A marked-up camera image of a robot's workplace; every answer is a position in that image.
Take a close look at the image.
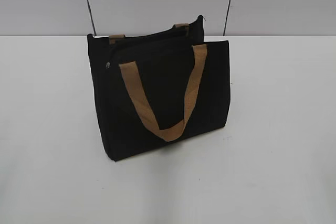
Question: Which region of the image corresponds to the black canvas tote bag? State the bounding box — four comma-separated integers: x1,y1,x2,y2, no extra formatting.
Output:
87,16,230,161

